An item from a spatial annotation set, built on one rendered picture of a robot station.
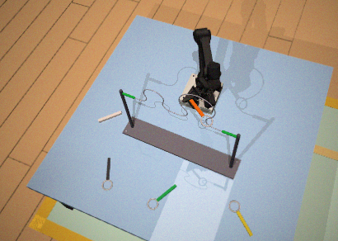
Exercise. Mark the beige flat bar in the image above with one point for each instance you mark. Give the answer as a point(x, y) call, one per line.
point(110, 116)

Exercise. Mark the yellow handle with grey loop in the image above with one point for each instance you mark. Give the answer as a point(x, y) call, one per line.
point(240, 216)

